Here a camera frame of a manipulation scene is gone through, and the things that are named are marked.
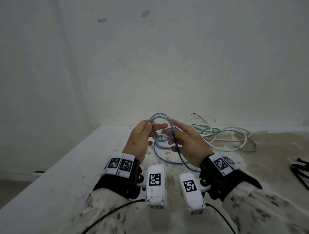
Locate person's right hand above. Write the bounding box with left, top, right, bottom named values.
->
left=160, top=119, right=215, bottom=168

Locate person's left hand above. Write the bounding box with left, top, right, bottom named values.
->
left=122, top=119, right=167, bottom=164

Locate clear blue-striped cable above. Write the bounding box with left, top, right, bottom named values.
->
left=149, top=112, right=202, bottom=173

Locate white cable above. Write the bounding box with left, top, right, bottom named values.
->
left=192, top=124, right=253, bottom=151

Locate green wire coil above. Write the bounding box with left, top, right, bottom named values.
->
left=191, top=124, right=257, bottom=153

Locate bundle of black cable ties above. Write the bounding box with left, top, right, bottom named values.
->
left=290, top=158, right=309, bottom=191

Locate person's right forearm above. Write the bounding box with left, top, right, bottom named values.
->
left=222, top=181, right=309, bottom=234

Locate person's left forearm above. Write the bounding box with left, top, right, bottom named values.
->
left=70, top=188, right=145, bottom=234

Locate black left wristband with markers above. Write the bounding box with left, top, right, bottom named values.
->
left=93, top=153, right=143, bottom=200

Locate black wristband with markers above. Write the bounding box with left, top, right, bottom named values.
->
left=93, top=153, right=143, bottom=200
left=199, top=154, right=263, bottom=202

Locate black right wristband with markers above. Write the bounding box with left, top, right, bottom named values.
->
left=199, top=154, right=263, bottom=202

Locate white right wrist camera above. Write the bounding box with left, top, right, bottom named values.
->
left=179, top=172, right=206, bottom=216

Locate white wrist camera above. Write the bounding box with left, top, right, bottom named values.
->
left=179, top=172, right=206, bottom=216
left=145, top=165, right=168, bottom=209

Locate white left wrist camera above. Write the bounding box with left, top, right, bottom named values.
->
left=145, top=165, right=168, bottom=209

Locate black left camera lead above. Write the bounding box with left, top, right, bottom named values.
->
left=81, top=199, right=146, bottom=234

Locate black camera lead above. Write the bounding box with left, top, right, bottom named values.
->
left=205, top=203, right=237, bottom=234
left=81, top=199, right=146, bottom=234

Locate black right camera lead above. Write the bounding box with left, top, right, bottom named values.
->
left=205, top=203, right=237, bottom=234

